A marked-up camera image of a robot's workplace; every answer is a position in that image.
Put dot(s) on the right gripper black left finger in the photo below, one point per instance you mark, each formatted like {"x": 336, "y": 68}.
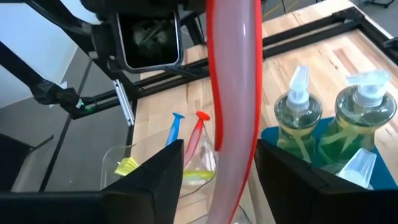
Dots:
{"x": 149, "y": 196}

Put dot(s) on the silver metal bracket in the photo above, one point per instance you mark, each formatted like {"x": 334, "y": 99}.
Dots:
{"x": 124, "y": 102}

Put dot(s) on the clear plastic bin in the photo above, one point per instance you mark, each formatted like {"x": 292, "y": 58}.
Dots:
{"x": 199, "y": 189}

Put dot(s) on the teal plastic tray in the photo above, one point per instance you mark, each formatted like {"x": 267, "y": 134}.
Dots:
{"x": 387, "y": 177}

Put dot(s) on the black box with silver rim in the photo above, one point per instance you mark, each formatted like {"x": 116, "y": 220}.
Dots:
{"x": 149, "y": 40}

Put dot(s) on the clear green soap pump bottle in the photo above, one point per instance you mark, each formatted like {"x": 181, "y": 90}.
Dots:
{"x": 357, "y": 168}
{"x": 362, "y": 118}
{"x": 298, "y": 115}

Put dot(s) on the yellow-green dish brush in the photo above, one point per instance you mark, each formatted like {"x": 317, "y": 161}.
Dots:
{"x": 126, "y": 166}

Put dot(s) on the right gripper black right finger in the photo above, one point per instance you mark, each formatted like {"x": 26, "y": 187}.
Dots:
{"x": 295, "y": 193}

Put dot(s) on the blue and white dish brush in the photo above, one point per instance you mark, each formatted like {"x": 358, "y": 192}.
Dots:
{"x": 174, "y": 130}

